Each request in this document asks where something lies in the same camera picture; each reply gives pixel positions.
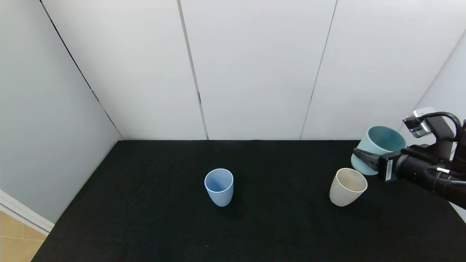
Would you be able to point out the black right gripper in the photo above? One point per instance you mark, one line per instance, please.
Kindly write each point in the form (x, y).
(387, 168)

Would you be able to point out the teal plastic cup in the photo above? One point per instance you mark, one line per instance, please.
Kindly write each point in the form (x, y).
(371, 145)

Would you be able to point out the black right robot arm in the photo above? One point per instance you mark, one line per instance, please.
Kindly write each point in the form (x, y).
(455, 193)

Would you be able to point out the beige plastic cup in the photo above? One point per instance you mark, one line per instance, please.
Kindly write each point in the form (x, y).
(340, 196)

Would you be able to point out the light blue plastic cup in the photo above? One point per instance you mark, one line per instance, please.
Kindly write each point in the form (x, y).
(219, 194)

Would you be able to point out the black table cloth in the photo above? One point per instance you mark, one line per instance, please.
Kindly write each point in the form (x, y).
(145, 200)

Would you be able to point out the white baseboard strip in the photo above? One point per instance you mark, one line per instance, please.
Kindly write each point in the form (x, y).
(25, 214)

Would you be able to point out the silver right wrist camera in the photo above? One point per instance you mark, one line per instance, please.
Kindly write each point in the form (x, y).
(424, 122)

